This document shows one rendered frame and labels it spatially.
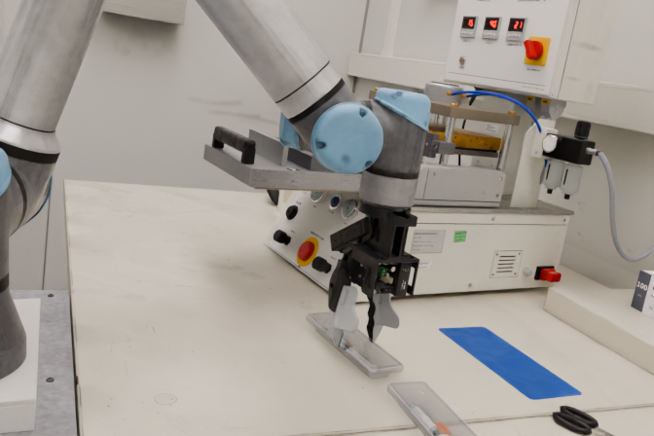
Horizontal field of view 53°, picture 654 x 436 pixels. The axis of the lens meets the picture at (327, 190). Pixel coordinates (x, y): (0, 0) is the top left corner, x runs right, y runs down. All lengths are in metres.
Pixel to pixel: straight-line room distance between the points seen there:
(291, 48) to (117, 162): 2.06
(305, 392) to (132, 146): 1.96
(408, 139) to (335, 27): 2.04
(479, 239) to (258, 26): 0.75
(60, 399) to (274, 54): 0.44
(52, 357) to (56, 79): 0.34
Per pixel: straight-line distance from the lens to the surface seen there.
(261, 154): 1.18
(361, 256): 0.88
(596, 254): 1.71
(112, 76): 2.65
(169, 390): 0.83
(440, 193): 1.20
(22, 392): 0.75
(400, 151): 0.84
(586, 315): 1.28
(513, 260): 1.38
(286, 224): 1.37
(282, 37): 0.68
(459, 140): 1.29
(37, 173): 0.85
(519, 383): 1.01
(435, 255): 1.23
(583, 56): 1.40
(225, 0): 0.68
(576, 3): 1.37
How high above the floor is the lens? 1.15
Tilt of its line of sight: 11 degrees down
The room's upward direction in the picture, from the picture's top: 9 degrees clockwise
